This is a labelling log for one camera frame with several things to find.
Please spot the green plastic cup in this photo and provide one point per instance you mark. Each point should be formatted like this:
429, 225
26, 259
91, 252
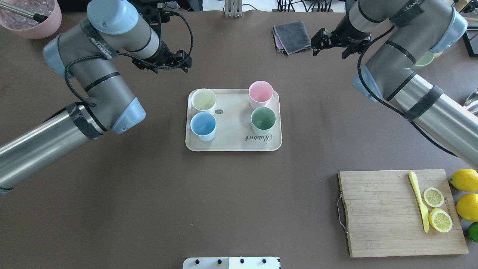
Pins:
262, 119

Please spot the bamboo cutting board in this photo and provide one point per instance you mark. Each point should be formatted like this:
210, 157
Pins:
382, 217

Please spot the steel ice scoop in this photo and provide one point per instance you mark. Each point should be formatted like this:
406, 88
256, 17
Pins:
471, 103

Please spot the beige rabbit tray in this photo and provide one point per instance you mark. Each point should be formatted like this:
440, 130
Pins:
234, 127

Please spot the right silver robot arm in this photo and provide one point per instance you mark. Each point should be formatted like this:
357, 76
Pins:
420, 26

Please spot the yellow lemon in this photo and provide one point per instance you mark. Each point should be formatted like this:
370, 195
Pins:
465, 180
467, 207

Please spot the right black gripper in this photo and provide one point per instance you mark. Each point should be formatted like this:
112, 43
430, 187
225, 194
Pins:
345, 32

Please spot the yellow plastic knife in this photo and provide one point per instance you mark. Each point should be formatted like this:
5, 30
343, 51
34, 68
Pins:
424, 213

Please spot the cream plastic cup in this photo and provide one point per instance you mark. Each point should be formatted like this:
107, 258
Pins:
203, 100

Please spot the yellow lemon right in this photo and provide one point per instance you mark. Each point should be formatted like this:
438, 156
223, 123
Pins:
465, 180

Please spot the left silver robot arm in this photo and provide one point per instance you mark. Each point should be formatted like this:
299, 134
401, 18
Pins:
83, 57

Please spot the pink bowl with ice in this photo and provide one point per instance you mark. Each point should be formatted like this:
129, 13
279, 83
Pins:
28, 28

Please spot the blue plastic cup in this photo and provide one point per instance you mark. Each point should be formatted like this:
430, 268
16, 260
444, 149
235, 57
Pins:
203, 125

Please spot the green bowl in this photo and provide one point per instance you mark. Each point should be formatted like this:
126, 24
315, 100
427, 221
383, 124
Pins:
425, 60

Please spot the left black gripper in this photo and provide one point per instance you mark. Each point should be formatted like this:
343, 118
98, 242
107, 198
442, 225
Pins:
163, 55

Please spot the pink plastic cup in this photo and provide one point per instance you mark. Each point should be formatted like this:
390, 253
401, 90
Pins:
260, 94

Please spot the green lime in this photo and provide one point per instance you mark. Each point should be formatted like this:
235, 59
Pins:
472, 232

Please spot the halved lemon piece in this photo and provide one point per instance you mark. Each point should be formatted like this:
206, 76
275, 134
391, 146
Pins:
433, 197
440, 220

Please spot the yellow lemon left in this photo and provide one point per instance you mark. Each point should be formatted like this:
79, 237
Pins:
467, 207

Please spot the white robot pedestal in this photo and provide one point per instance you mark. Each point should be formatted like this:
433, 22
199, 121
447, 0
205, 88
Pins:
260, 262

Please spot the grey folded cloth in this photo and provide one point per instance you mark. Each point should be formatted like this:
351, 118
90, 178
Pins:
291, 38

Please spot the steel muddler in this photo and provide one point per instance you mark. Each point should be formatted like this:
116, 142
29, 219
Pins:
24, 13

